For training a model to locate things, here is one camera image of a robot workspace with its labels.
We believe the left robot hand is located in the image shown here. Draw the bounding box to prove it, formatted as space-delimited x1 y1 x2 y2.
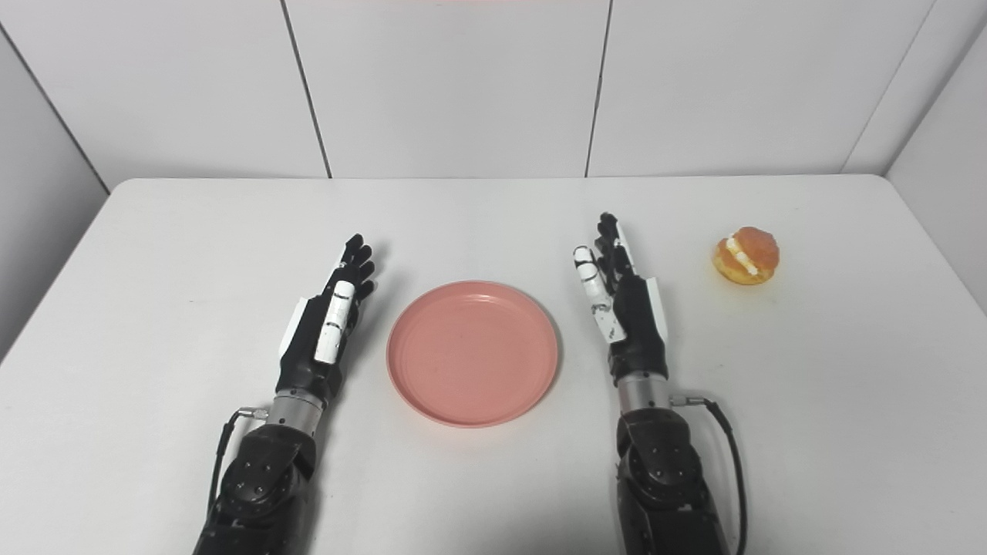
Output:
275 234 377 406

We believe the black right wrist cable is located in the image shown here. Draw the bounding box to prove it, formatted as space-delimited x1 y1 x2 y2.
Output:
669 395 749 555

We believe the cream puff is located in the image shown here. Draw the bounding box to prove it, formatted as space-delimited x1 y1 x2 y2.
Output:
711 226 780 286

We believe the pink plate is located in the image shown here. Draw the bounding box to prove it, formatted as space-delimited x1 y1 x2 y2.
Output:
386 280 560 429

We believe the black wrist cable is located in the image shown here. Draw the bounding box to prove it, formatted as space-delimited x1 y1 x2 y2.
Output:
207 408 269 525
669 395 749 555

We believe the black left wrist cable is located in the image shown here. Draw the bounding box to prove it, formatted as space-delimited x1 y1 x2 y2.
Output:
207 408 269 525

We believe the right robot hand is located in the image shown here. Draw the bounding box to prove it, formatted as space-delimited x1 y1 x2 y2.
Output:
572 213 669 386

